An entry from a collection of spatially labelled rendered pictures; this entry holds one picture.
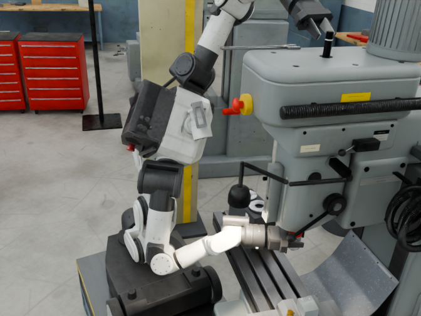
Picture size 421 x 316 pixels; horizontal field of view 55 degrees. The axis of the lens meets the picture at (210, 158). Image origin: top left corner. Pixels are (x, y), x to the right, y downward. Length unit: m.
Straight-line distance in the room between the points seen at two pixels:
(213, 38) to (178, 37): 1.33
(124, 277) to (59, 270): 1.05
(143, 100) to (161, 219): 0.42
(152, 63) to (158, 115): 1.46
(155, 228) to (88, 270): 1.23
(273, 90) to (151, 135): 0.52
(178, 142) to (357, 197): 0.62
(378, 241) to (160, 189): 0.88
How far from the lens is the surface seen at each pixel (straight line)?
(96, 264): 2.64
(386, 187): 1.40
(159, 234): 1.44
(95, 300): 2.44
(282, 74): 1.04
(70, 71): 5.69
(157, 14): 2.79
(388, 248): 1.70
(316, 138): 1.15
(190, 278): 2.20
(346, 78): 1.12
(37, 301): 3.09
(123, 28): 10.19
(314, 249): 3.46
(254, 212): 1.79
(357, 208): 1.38
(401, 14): 1.26
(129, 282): 2.26
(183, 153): 1.43
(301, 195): 1.27
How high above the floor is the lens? 2.16
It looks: 28 degrees down
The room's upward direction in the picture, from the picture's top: 3 degrees clockwise
